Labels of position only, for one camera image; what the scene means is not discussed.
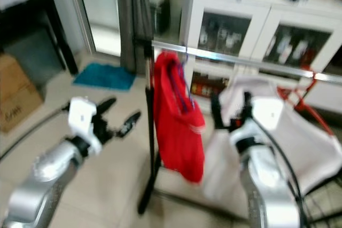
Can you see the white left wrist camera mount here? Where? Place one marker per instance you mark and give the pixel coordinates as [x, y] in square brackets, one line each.
[83, 121]

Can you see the teal floor mat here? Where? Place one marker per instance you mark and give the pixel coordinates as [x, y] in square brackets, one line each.
[104, 76]

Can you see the white glass door cabinet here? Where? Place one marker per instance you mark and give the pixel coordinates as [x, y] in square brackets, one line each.
[262, 4]

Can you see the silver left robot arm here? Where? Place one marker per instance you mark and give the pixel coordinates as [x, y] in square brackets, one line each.
[40, 177]

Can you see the grey curtain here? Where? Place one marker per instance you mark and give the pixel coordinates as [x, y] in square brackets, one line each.
[134, 22]

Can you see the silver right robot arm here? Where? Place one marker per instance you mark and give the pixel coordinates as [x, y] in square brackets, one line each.
[270, 185]

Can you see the brown cardboard box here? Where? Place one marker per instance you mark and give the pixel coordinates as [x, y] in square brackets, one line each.
[18, 97]

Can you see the glass sliding door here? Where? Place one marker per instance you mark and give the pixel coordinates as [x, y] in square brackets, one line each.
[99, 9]

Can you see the blue clothes hanger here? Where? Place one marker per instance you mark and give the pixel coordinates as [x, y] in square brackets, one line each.
[186, 57]

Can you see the red plastic clothes hanger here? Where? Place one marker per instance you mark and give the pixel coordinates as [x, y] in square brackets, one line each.
[296, 100]

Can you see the black furniture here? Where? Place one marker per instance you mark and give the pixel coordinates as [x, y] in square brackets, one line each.
[32, 30]

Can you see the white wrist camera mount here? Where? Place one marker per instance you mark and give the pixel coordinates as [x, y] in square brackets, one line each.
[268, 111]
[83, 121]

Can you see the chrome clothes rack rail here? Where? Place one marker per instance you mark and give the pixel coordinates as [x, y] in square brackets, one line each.
[240, 57]

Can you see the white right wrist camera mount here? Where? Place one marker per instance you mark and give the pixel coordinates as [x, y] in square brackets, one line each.
[268, 111]

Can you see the red striped t-shirt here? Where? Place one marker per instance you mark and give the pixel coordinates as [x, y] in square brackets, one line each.
[176, 132]

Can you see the white shirt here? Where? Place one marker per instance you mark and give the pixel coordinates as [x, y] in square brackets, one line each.
[315, 148]

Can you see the black clothes rack post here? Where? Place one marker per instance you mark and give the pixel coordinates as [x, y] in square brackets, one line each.
[152, 148]

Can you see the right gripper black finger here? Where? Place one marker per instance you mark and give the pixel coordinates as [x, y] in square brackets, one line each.
[218, 111]
[248, 104]

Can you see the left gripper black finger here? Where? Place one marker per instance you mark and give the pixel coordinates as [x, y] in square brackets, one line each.
[130, 124]
[107, 106]

